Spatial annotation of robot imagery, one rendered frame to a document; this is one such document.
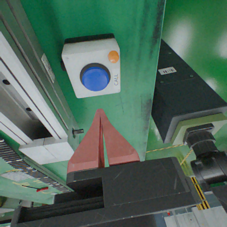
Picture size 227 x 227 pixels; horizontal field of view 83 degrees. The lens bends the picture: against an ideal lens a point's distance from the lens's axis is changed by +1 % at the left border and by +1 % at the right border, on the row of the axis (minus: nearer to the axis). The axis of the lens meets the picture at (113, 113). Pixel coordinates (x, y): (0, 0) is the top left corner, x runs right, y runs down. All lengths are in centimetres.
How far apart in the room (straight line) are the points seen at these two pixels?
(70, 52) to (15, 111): 15
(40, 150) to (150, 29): 32
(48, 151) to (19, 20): 24
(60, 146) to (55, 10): 24
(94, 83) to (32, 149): 20
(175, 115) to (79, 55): 37
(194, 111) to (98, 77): 38
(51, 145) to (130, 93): 21
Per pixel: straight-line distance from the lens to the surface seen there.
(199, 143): 54
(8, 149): 52
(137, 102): 36
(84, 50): 20
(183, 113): 49
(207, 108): 54
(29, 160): 61
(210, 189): 51
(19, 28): 22
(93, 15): 24
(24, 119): 31
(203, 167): 49
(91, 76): 20
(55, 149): 32
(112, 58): 19
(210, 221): 662
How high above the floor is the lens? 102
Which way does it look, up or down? 40 degrees down
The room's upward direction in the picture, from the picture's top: 169 degrees clockwise
